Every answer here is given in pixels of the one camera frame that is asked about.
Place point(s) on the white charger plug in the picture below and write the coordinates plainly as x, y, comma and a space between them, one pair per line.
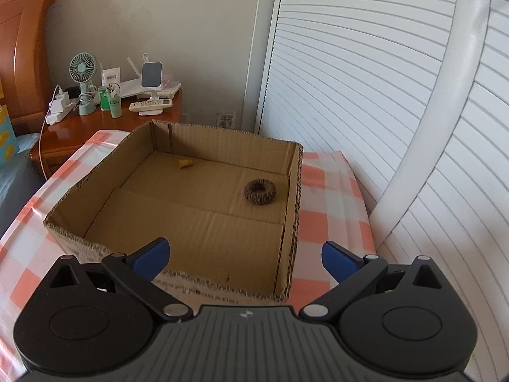
59, 103

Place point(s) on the white power strip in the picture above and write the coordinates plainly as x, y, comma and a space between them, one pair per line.
59, 116

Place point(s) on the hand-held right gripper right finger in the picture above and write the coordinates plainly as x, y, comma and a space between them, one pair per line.
338, 260

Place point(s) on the black power adapter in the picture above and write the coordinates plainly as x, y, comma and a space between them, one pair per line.
72, 92

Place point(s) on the pink white checked tablecloth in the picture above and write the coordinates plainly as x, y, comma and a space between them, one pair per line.
334, 199

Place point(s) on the white cosmetic tube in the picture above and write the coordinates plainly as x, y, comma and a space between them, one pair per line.
111, 76

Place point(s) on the white remote control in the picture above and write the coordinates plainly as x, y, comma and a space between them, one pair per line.
151, 105

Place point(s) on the yellow paper bag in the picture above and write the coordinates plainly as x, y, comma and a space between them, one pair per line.
6, 135

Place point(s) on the small orange object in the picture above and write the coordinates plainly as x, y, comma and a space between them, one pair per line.
185, 163

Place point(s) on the wooden nightstand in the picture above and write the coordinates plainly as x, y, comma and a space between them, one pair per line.
67, 135

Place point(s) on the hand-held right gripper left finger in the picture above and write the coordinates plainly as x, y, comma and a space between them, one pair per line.
153, 256

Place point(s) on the white router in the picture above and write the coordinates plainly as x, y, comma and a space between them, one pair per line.
129, 87

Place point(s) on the brown hair scrunchie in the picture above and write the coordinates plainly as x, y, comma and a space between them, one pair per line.
250, 197

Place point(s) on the green clear bottle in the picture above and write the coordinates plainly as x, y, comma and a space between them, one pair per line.
104, 99

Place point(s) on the wall socket with sticker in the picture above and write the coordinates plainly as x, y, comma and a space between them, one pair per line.
226, 120

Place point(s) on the white curved bar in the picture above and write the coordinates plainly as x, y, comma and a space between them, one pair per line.
457, 79

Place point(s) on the white louvred wardrobe door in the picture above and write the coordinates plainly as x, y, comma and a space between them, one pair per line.
338, 67

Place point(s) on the wooden bed headboard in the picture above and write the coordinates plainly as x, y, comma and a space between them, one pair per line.
28, 47

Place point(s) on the pale green bottle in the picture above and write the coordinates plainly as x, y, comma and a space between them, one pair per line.
115, 105

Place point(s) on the small green desk fan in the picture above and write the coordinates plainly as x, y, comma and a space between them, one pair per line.
82, 67

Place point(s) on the cardboard box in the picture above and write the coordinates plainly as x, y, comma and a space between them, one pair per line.
199, 223

